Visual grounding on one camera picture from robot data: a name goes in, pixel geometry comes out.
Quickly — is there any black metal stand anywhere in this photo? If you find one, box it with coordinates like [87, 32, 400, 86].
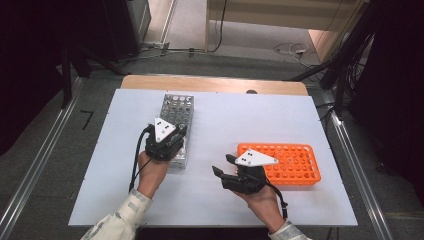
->
[59, 43, 131, 109]
[288, 0, 378, 114]

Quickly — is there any person's left hand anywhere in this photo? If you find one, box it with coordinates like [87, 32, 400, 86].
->
[137, 150, 172, 199]

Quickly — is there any black hanging cable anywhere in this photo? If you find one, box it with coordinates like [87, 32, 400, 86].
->
[204, 0, 229, 54]

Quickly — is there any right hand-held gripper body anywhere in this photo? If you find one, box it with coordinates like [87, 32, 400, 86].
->
[220, 148, 280, 196]

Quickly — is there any black cable bundle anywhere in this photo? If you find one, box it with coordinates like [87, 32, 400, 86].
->
[344, 33, 374, 98]

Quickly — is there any white floor cable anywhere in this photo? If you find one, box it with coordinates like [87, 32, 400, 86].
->
[273, 41, 311, 69]

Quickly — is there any grey floor cable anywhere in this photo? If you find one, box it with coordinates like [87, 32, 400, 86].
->
[119, 46, 208, 64]

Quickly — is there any grey cabinet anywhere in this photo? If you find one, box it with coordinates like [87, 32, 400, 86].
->
[126, 0, 153, 48]

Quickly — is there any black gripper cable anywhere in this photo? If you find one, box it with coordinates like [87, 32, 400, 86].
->
[248, 171, 290, 220]
[128, 123, 155, 194]

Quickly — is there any wooden table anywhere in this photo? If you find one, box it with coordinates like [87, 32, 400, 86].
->
[119, 74, 309, 97]

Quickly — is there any metal test tube rack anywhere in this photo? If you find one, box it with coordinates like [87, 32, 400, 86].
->
[159, 93, 195, 169]

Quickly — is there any aluminium floor rail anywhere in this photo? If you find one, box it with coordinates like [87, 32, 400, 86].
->
[0, 77, 84, 231]
[328, 99, 396, 240]

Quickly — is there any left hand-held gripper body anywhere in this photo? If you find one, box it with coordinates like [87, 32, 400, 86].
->
[144, 116, 178, 162]

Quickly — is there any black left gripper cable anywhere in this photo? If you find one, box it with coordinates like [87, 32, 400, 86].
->
[128, 123, 155, 194]

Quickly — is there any person's right hand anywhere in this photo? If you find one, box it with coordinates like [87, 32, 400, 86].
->
[233, 184, 287, 234]

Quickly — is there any light wooden furniture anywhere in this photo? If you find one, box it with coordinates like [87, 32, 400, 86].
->
[203, 0, 371, 64]

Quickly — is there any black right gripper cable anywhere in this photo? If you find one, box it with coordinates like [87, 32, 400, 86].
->
[248, 171, 290, 220]

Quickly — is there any orange test tube rack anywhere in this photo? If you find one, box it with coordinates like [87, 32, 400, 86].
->
[236, 142, 322, 187]

